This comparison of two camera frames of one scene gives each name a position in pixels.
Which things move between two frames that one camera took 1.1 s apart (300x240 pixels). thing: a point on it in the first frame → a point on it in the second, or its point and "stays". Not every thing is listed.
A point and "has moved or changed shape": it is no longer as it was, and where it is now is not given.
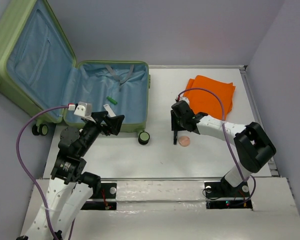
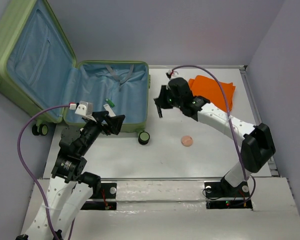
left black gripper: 113,127 stays
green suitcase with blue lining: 32,67 stays
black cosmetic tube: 175,137 → 159,111
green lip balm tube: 111,100 has moved or changed shape
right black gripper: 175,126 → 160,100
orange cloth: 203,101 stays
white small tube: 110,113 stays
